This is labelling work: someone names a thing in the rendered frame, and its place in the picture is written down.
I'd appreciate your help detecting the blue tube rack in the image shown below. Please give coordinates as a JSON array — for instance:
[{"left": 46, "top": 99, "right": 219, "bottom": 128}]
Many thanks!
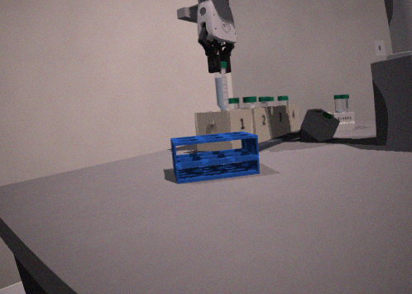
[{"left": 170, "top": 132, "right": 260, "bottom": 184}]

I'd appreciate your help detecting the white tube rack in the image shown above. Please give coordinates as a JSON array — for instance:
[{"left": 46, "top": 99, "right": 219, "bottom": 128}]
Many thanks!
[{"left": 327, "top": 112, "right": 355, "bottom": 132}]

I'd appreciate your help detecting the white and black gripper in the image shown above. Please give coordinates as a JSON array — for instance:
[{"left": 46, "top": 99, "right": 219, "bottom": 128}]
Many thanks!
[{"left": 197, "top": 0, "right": 237, "bottom": 73}]

